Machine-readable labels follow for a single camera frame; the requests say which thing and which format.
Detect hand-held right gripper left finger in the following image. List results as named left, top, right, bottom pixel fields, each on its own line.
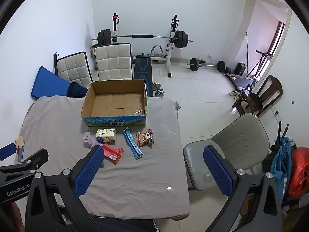
left=25, top=145, right=105, bottom=232

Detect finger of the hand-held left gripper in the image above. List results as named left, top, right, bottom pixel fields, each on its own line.
left=0, top=143, right=17, bottom=161
left=18, top=148, right=49, bottom=172

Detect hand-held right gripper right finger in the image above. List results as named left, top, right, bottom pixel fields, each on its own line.
left=203, top=145, right=283, bottom=232

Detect red snack packet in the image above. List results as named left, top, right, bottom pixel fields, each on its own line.
left=101, top=143, right=125, bottom=165

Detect purple cloth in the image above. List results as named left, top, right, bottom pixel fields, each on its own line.
left=83, top=132, right=102, bottom=148

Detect yellow tissue pack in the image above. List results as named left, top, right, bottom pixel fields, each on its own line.
left=96, top=128, right=117, bottom=142

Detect blue snack packet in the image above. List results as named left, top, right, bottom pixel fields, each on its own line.
left=121, top=127, right=144, bottom=160

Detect orange panda snack packet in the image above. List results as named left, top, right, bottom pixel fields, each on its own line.
left=136, top=129, right=155, bottom=148

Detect cardboard box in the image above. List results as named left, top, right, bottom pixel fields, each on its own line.
left=81, top=79, right=148, bottom=128

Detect person's left hand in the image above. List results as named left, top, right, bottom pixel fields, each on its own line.
left=8, top=201, right=25, bottom=232

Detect grey office chair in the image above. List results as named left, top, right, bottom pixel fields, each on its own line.
left=183, top=113, right=270, bottom=191

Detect blue bag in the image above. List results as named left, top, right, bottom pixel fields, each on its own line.
left=270, top=136, right=292, bottom=203

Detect black stand poles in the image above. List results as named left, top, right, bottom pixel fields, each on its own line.
left=270, top=121, right=289, bottom=151

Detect blue mat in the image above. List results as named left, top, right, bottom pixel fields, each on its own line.
left=31, top=66, right=71, bottom=99

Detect dark blue cloth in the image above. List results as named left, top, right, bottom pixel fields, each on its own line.
left=68, top=82, right=88, bottom=98

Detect red plastic bag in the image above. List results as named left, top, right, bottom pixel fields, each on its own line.
left=288, top=147, right=309, bottom=199

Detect black treadmill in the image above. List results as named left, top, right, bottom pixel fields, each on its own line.
left=226, top=50, right=272, bottom=92

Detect white padded chair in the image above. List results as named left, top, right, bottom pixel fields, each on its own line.
left=53, top=51, right=93, bottom=84
left=94, top=43, right=134, bottom=81

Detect dark wooden chair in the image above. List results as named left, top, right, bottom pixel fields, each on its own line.
left=232, top=75, right=283, bottom=118

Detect black speaker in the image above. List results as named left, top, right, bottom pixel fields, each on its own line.
left=233, top=62, right=246, bottom=75

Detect short barbell with black plates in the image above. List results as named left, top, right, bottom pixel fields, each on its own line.
left=187, top=57, right=226, bottom=73

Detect black weight bench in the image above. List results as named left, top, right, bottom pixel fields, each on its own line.
left=133, top=55, right=154, bottom=96

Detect white barbell rack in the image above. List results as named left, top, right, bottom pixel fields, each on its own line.
left=111, top=13, right=180, bottom=78

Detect long barbell with black plates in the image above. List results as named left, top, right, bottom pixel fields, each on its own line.
left=92, top=29, right=193, bottom=48

